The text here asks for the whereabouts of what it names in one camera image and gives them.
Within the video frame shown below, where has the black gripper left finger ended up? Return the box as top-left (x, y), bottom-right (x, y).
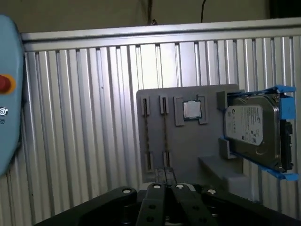
top-left (35, 167), bottom-right (167, 226)

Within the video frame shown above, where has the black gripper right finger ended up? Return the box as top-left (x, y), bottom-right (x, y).
top-left (166, 167), bottom-right (301, 226)

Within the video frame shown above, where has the grey parts rack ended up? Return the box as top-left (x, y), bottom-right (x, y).
top-left (136, 83), bottom-right (258, 204)

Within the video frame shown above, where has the silver CPU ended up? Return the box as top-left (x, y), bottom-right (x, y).
top-left (183, 100), bottom-right (202, 121)

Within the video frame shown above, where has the silver hard disk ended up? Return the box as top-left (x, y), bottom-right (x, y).
top-left (223, 94), bottom-right (293, 172)

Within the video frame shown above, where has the blue disk carrier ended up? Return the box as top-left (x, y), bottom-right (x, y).
top-left (217, 86), bottom-right (301, 182)

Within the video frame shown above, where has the red stop button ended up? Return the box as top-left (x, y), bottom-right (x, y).
top-left (0, 74), bottom-right (16, 96)

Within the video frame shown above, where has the pale blue teach pendant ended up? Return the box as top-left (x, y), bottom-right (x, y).
top-left (0, 14), bottom-right (25, 176)

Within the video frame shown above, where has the thin black cable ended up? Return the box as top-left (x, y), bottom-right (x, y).
top-left (200, 0), bottom-right (207, 24)

